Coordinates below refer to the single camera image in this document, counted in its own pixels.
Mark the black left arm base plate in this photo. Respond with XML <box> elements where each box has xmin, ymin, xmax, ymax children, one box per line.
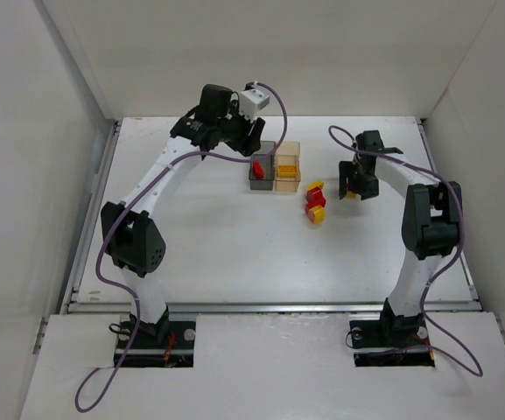
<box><xmin>120</xmin><ymin>317</ymin><xmax>196</xmax><ymax>368</ymax></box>

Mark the red lego brick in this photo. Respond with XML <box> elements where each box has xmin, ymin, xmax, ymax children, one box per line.
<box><xmin>252</xmin><ymin>161</ymin><xmax>265</xmax><ymax>179</ymax></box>

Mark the clear tan plastic container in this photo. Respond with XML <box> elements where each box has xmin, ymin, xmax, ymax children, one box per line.
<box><xmin>274</xmin><ymin>141</ymin><xmax>301</xmax><ymax>193</ymax></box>

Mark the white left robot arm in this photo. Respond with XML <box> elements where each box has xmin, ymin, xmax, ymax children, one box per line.
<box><xmin>101</xmin><ymin>82</ymin><xmax>270</xmax><ymax>339</ymax></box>

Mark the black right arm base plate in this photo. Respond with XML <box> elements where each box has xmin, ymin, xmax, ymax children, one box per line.
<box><xmin>347</xmin><ymin>318</ymin><xmax>435</xmax><ymax>368</ymax></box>

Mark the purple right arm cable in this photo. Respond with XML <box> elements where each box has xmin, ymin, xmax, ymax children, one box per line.
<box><xmin>328</xmin><ymin>125</ymin><xmax>484</xmax><ymax>378</ymax></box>

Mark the aluminium frame rail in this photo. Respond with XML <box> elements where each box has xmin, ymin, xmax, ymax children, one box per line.
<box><xmin>60</xmin><ymin>300</ymin><xmax>482</xmax><ymax>314</ymax></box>

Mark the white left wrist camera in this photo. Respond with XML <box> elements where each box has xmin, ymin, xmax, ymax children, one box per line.
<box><xmin>238</xmin><ymin>82</ymin><xmax>270</xmax><ymax>121</ymax></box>

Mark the smoky grey plastic container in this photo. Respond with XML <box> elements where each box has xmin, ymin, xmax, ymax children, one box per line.
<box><xmin>249</xmin><ymin>141</ymin><xmax>276</xmax><ymax>191</ymax></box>

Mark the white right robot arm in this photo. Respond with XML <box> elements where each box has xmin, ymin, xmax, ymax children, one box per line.
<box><xmin>339</xmin><ymin>130</ymin><xmax>462</xmax><ymax>349</ymax></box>

